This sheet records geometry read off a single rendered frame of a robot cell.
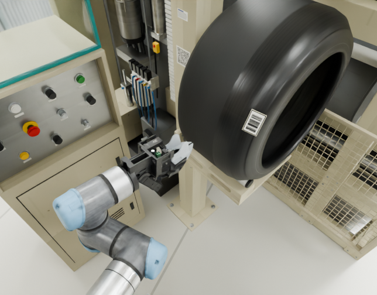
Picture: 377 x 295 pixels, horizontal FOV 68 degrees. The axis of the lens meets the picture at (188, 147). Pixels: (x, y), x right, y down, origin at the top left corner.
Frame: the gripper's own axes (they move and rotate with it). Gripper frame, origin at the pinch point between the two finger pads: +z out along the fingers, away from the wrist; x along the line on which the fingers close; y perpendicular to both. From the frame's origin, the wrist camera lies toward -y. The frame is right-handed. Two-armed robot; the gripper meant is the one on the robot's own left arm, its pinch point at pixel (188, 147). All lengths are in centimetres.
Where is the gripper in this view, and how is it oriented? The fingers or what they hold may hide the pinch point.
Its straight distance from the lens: 75.4
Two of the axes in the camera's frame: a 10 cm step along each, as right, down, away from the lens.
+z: 7.3, -4.3, 5.3
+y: 0.9, -7.1, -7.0
